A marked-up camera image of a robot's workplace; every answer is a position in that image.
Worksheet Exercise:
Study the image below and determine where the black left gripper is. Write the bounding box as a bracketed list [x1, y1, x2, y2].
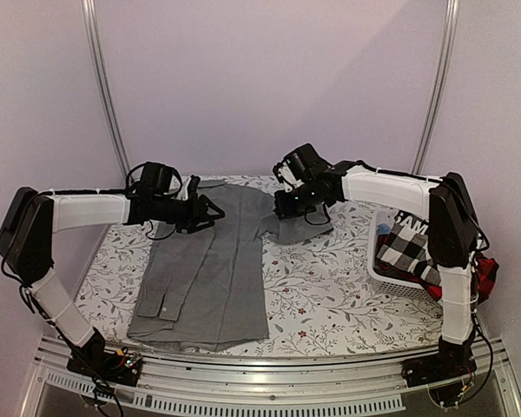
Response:
[154, 192, 226, 235]

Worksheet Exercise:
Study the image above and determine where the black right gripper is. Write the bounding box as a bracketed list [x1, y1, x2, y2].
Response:
[275, 179, 321, 219]

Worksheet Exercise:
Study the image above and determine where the grey long sleeve shirt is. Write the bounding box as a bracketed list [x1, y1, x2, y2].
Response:
[127, 180, 333, 351]

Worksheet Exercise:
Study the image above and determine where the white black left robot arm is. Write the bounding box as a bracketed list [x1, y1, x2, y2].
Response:
[0, 187, 225, 377]

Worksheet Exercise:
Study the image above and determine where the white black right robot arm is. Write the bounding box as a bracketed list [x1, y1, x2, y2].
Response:
[273, 158, 484, 379]

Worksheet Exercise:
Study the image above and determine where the white plastic laundry basket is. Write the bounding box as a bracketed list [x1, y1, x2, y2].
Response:
[367, 210, 444, 301]

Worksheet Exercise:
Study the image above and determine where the black white checkered shirt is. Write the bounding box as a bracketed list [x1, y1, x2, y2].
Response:
[374, 211, 440, 286]

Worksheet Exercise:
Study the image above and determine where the floral patterned table cloth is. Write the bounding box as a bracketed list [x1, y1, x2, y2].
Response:
[76, 202, 442, 358]

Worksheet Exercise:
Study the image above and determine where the red black plaid shirt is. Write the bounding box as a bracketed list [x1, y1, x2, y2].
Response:
[419, 254, 499, 305]

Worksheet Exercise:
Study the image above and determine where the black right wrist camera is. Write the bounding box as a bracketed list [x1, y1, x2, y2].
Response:
[273, 143, 330, 193]

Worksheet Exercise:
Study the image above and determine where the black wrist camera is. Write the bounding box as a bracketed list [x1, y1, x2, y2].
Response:
[273, 143, 330, 193]
[135, 162, 201, 201]

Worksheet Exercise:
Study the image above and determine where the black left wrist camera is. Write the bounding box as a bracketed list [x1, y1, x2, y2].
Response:
[135, 162, 201, 201]

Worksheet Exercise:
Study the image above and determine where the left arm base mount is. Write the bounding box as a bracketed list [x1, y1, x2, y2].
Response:
[67, 346, 142, 387]

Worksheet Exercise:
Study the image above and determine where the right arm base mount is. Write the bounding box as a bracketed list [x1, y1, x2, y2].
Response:
[401, 348, 477, 387]

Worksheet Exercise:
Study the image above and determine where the aluminium frame post right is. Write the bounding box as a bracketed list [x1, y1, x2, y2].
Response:
[411, 0, 460, 175]

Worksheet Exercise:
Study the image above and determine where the aluminium frame post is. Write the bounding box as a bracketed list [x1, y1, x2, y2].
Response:
[411, 0, 460, 175]
[82, 0, 130, 176]

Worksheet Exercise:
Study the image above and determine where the aluminium frame post left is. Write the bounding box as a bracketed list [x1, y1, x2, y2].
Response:
[82, 0, 130, 176]

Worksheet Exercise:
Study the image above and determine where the aluminium front rail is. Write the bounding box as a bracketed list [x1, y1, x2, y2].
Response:
[20, 337, 521, 416]

